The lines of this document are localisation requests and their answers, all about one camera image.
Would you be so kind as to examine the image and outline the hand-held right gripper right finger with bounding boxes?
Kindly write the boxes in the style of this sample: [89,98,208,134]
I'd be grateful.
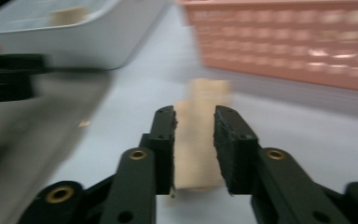
[213,105,260,196]

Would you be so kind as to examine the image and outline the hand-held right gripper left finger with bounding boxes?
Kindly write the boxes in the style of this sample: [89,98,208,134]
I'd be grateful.
[139,105,178,196]

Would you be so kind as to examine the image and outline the tan knit sock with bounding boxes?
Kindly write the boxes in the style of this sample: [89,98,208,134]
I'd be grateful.
[172,77,232,191]

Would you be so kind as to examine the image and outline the translucent grey box lid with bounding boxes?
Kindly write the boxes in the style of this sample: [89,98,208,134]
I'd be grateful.
[0,69,113,224]

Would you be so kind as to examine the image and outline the white divided storage box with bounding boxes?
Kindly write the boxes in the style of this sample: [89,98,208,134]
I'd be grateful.
[0,0,172,71]

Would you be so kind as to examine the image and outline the pink perforated plastic basket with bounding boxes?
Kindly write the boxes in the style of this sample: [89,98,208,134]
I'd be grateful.
[180,0,358,94]

